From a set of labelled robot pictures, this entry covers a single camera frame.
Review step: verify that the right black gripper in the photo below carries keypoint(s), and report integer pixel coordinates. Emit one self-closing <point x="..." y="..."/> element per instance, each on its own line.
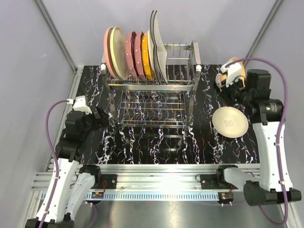
<point x="225" y="93"/>

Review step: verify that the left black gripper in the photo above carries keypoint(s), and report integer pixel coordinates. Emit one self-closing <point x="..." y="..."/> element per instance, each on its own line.
<point x="99" y="122"/>

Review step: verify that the beige tan round plate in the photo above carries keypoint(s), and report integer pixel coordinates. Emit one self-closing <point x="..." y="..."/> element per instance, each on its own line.
<point x="243" y="77"/>

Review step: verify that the white plate with logo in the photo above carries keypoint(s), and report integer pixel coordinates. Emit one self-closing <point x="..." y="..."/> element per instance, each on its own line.
<point x="230" y="122"/>

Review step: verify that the teal-rimmed lettered plate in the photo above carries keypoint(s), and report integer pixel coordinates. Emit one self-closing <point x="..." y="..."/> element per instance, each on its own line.
<point x="218" y="81"/>

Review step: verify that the square black-rimmed plate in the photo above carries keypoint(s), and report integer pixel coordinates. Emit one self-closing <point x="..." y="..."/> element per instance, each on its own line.
<point x="160" y="81"/>
<point x="161" y="52"/>

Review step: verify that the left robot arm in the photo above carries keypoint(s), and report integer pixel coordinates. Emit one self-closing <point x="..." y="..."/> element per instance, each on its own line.
<point x="63" y="198"/>

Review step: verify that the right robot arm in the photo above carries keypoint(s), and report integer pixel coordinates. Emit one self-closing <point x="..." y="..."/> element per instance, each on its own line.
<point x="253" y="92"/>

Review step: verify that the stainless steel dish rack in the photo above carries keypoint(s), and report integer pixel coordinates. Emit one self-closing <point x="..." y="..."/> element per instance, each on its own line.
<point x="148" y="103"/>

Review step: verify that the pink round plate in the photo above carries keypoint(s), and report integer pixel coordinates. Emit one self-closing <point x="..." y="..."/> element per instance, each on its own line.
<point x="107" y="53"/>

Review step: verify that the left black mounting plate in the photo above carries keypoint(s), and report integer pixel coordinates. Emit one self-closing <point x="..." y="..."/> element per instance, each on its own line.
<point x="109" y="181"/>

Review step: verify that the black mounting plate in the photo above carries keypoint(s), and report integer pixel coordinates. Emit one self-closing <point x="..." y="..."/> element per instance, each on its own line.
<point x="109" y="181"/>
<point x="210" y="182"/>

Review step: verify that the left small circuit board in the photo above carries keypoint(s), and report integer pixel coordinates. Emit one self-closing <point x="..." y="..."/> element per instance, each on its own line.
<point x="97" y="195"/>

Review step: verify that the small circuit board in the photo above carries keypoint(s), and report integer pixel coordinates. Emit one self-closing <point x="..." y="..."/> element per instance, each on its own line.
<point x="226" y="197"/>
<point x="97" y="195"/>

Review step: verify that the pink dotted plate left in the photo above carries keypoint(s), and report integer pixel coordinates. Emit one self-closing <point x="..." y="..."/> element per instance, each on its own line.
<point x="129" y="52"/>

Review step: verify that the pink dotted plate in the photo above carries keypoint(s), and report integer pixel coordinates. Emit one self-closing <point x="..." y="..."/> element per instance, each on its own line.
<point x="129" y="52"/>
<point x="138" y="55"/>

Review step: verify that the yellow dotted plate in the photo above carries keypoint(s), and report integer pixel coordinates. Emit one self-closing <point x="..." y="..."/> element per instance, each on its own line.
<point x="145" y="58"/>

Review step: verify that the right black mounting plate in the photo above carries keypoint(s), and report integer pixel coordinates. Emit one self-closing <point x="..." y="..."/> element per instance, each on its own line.
<point x="210" y="182"/>

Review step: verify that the pink dotted plate right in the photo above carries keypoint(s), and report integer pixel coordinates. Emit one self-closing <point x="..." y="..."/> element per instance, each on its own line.
<point x="138" y="55"/>

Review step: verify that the cream round plate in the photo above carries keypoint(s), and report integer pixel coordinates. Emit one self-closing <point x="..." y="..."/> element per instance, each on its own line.
<point x="117" y="49"/>

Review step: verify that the white plate behind yellow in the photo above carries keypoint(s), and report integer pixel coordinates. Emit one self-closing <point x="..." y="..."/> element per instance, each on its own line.
<point x="150" y="49"/>

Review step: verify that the right small circuit board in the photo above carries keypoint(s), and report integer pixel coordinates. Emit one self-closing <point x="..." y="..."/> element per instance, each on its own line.
<point x="226" y="197"/>

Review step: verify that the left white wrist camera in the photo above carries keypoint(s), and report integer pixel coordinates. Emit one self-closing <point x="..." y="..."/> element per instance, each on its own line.
<point x="80" y="103"/>

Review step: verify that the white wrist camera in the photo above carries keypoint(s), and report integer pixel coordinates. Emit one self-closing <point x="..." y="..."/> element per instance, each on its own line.
<point x="231" y="73"/>
<point x="80" y="103"/>

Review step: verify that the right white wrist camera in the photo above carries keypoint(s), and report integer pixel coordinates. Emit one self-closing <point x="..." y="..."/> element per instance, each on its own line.
<point x="231" y="73"/>

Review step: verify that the left aluminium frame post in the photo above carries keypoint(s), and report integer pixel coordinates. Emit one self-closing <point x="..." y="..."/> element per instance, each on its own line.
<point x="55" y="33"/>

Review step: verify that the aluminium frame post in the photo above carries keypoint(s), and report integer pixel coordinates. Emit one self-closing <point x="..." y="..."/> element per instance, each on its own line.
<point x="55" y="33"/>
<point x="267" y="22"/>

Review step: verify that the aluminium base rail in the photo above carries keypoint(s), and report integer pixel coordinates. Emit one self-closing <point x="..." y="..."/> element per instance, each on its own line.
<point x="158" y="183"/>

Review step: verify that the right aluminium frame post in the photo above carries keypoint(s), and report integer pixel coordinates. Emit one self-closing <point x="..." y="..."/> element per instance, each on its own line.
<point x="267" y="22"/>

